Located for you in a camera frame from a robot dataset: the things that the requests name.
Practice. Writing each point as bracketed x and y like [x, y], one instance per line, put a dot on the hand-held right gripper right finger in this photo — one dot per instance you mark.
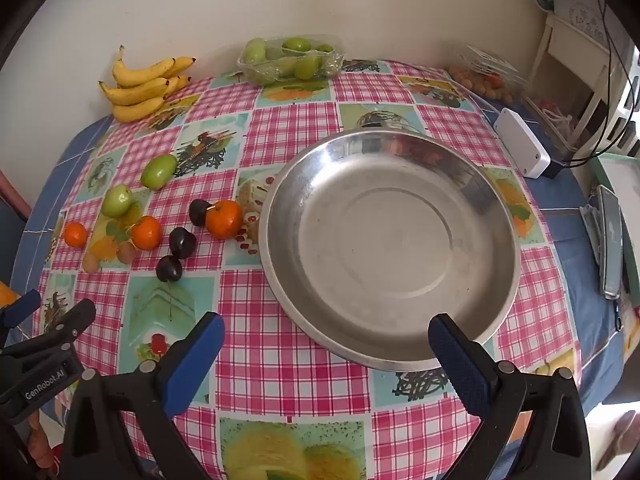
[457, 360]

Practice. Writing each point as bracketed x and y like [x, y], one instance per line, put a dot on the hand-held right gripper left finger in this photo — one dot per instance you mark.
[197, 355]

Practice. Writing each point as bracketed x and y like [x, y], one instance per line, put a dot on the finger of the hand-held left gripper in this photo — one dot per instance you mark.
[22, 305]
[75, 320]

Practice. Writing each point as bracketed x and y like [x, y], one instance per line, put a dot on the small orange mandarin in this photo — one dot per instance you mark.
[75, 235]

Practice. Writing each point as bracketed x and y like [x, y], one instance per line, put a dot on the dark purple plum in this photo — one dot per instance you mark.
[181, 242]
[169, 268]
[198, 212]

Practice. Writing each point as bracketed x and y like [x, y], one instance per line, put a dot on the medium orange mandarin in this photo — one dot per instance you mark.
[146, 232]

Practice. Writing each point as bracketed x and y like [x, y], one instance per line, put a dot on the round green jujube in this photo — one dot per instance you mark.
[117, 201]

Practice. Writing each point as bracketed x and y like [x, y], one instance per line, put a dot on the large orange mandarin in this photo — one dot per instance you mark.
[224, 220]

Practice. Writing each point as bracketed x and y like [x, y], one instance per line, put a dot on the round metal bowl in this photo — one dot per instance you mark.
[390, 240]

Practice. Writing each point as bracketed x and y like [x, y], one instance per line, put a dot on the oval green jujube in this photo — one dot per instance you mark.
[159, 172]

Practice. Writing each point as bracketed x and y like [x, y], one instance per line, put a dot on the orange plastic cup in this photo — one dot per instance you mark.
[6, 295]

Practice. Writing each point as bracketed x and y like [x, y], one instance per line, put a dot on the pink checkered printed tablecloth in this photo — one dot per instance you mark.
[280, 385]

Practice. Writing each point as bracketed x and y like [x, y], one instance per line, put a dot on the pink foam strip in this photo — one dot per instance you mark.
[12, 195]

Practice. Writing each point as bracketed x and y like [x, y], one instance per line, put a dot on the grey-blue folded pouch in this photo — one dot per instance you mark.
[592, 225]

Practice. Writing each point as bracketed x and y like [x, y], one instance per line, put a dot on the grey slim case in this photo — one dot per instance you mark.
[611, 240]

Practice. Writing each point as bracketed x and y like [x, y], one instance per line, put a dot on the white plastic box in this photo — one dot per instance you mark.
[520, 140]

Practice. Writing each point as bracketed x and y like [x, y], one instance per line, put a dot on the yellow banana bunch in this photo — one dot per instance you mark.
[135, 95]

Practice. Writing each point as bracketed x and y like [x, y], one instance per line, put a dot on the white green-edged book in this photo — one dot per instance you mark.
[627, 180]

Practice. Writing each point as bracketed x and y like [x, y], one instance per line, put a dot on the clear plastic bag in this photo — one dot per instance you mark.
[550, 115]

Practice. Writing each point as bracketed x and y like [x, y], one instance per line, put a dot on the heap of tan longans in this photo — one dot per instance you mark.
[482, 85]

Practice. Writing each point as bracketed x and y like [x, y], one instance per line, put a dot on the clear plastic fruit tray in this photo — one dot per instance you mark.
[290, 72]

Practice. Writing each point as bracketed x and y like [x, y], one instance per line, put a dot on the clear plastic clamshell box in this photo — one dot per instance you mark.
[487, 57]

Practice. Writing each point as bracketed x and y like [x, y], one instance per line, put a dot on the white power strip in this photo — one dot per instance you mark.
[631, 105]

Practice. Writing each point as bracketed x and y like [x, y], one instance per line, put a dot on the pile of packed green jujubes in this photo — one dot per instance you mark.
[260, 50]

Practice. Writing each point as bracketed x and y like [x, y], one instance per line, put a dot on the white wooden stand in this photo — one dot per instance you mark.
[570, 30]

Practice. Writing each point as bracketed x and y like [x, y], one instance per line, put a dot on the grey printed album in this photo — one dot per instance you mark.
[585, 5]

